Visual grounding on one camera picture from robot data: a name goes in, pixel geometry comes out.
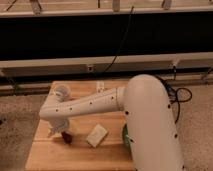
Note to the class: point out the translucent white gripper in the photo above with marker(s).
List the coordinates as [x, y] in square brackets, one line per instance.
[58, 126]

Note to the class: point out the dark red pepper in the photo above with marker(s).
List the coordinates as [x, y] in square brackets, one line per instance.
[67, 137]

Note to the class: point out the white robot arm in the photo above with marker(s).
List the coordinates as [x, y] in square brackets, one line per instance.
[145, 103]

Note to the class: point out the white sponge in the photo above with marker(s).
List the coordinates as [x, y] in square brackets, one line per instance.
[96, 135]

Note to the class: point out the wooden cutting board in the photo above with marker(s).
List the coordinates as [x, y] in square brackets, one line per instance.
[53, 154]

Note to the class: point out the white plastic cup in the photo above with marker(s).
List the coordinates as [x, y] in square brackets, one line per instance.
[62, 92]

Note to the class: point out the green bowl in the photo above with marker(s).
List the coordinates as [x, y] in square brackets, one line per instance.
[125, 138]

